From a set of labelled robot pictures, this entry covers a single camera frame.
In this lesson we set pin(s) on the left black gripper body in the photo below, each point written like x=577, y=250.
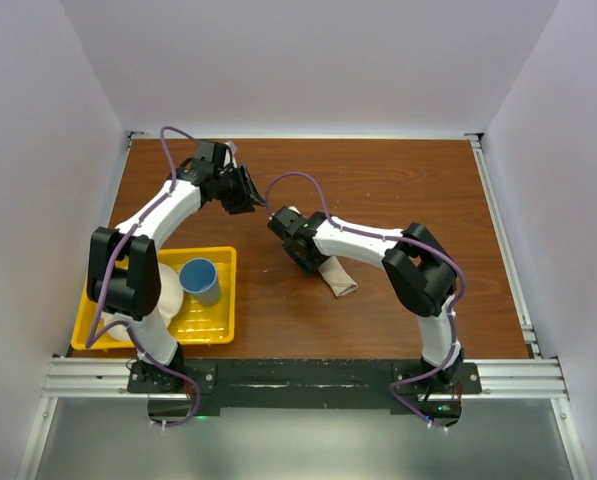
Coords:
x=232, y=191

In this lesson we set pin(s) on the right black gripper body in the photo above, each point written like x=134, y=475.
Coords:
x=308, y=263

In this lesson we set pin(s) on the beige cloth napkin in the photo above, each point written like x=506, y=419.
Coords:
x=329, y=267

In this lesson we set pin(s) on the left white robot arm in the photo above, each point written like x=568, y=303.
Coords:
x=123, y=277

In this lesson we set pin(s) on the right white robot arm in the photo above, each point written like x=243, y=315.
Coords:
x=425, y=279

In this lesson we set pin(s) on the blue plastic cup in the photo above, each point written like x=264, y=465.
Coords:
x=199, y=278

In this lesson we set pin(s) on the white divided plate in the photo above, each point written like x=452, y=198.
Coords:
x=169, y=303

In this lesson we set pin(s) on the yellow plastic tray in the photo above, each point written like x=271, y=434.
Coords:
x=194, y=324

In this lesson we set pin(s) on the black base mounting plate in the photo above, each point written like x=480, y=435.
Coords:
x=306, y=384

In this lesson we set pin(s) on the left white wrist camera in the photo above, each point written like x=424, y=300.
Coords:
x=230, y=155

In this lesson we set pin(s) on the aluminium table frame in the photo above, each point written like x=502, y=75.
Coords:
x=519, y=427

